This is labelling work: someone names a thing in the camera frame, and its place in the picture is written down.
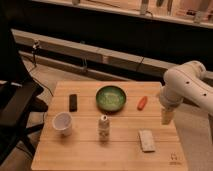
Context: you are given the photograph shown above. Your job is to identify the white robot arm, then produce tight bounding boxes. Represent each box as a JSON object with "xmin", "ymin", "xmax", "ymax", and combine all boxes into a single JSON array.
[{"xmin": 159, "ymin": 61, "xmax": 213, "ymax": 125}]

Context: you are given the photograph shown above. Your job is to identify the black rectangular block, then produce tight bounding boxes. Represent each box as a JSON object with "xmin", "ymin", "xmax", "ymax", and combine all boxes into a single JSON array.
[{"xmin": 69, "ymin": 94, "xmax": 77, "ymax": 112}]

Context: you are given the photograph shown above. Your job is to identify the black cable on floor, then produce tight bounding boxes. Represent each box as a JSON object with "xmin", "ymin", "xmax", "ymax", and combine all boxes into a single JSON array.
[{"xmin": 20, "ymin": 54, "xmax": 54, "ymax": 98}]

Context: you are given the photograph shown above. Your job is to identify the white cup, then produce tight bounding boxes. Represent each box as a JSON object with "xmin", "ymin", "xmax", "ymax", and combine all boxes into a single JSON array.
[{"xmin": 52, "ymin": 112, "xmax": 72, "ymax": 136}]

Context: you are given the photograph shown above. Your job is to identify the beige sponge block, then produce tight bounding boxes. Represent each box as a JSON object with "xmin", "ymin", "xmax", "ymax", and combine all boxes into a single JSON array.
[{"xmin": 139, "ymin": 130, "xmax": 155, "ymax": 152}]

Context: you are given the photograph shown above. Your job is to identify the black office chair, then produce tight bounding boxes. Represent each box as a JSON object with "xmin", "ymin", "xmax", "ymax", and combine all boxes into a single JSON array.
[{"xmin": 0, "ymin": 13, "xmax": 48, "ymax": 166}]

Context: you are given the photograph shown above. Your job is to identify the green ceramic bowl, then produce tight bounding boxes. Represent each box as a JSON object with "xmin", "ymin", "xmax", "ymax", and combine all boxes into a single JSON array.
[{"xmin": 96, "ymin": 85, "xmax": 126, "ymax": 112}]

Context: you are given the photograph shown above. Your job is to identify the orange carrot toy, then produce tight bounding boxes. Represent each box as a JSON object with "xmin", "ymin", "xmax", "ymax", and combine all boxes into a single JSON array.
[{"xmin": 137, "ymin": 96, "xmax": 148, "ymax": 110}]

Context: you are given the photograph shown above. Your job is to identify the small white bottle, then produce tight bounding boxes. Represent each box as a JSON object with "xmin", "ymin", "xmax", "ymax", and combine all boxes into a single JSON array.
[{"xmin": 98, "ymin": 115, "xmax": 110, "ymax": 142}]

